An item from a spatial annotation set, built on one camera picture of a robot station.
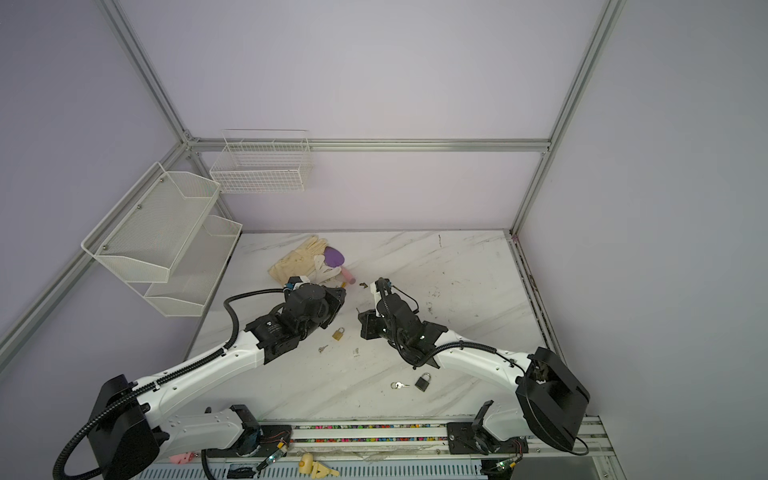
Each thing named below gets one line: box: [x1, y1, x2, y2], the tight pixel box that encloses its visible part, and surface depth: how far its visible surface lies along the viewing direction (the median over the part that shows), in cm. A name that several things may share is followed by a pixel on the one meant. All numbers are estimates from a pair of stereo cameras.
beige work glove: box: [268, 235, 327, 286], surface depth 113 cm
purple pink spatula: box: [323, 246, 356, 285], surface depth 113 cm
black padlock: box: [414, 372, 431, 392], surface depth 84 cm
